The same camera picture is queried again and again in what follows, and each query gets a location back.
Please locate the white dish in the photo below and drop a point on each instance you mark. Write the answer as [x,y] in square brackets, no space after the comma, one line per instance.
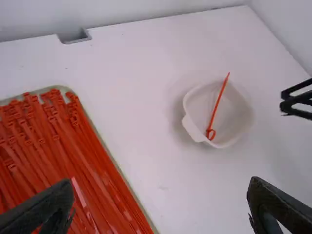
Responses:
[226,136]

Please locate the pale tray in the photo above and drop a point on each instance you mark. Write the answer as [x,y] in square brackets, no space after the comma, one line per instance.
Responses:
[102,136]

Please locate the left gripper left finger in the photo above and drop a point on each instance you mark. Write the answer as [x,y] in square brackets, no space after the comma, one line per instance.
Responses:
[41,209]

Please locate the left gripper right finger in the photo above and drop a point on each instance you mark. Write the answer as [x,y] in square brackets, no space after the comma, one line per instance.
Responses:
[275,204]

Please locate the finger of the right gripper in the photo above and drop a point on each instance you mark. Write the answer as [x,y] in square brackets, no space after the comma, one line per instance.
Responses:
[292,108]
[296,88]

